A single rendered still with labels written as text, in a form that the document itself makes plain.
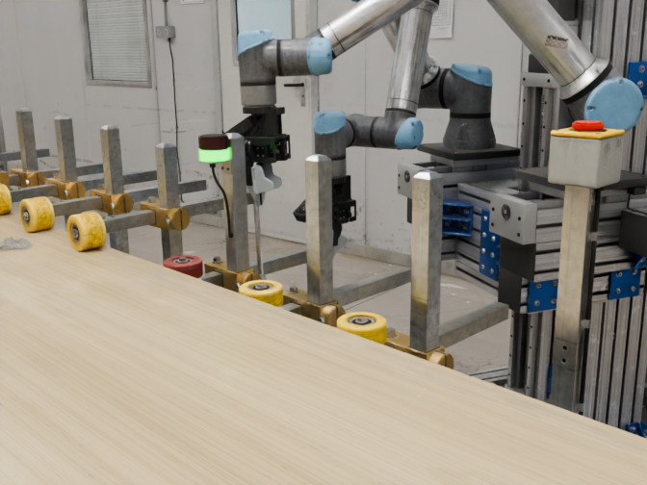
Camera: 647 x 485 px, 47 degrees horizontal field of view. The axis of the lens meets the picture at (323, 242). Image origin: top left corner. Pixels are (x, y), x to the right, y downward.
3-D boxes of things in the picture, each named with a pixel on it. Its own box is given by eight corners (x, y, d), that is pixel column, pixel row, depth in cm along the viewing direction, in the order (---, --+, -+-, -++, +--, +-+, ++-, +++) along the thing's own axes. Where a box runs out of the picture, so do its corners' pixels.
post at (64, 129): (82, 280, 219) (65, 114, 207) (88, 282, 217) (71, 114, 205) (70, 283, 217) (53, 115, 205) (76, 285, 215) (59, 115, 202)
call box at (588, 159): (571, 181, 105) (576, 125, 103) (620, 187, 100) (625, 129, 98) (546, 188, 101) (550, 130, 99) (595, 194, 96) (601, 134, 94)
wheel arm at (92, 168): (113, 169, 252) (112, 161, 251) (117, 170, 250) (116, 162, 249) (4, 185, 227) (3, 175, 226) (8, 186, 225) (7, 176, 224)
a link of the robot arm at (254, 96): (233, 87, 155) (252, 85, 162) (234, 109, 156) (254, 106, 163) (265, 86, 152) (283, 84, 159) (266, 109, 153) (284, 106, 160)
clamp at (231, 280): (222, 280, 169) (221, 258, 168) (262, 293, 160) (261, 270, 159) (202, 286, 166) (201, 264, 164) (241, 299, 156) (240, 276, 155)
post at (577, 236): (554, 468, 115) (576, 178, 103) (584, 480, 112) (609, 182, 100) (539, 480, 112) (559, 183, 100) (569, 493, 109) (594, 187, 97)
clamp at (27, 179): (29, 182, 236) (27, 166, 235) (48, 188, 227) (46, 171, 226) (10, 185, 232) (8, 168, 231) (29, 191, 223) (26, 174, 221)
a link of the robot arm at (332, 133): (353, 110, 178) (334, 114, 171) (354, 156, 181) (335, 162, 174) (325, 109, 182) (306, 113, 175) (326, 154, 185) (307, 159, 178)
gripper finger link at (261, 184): (271, 209, 159) (269, 165, 157) (247, 207, 161) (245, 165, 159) (278, 206, 162) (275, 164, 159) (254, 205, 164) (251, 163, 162)
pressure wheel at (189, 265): (191, 301, 163) (187, 250, 160) (213, 310, 157) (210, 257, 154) (159, 311, 157) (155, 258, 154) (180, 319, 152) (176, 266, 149)
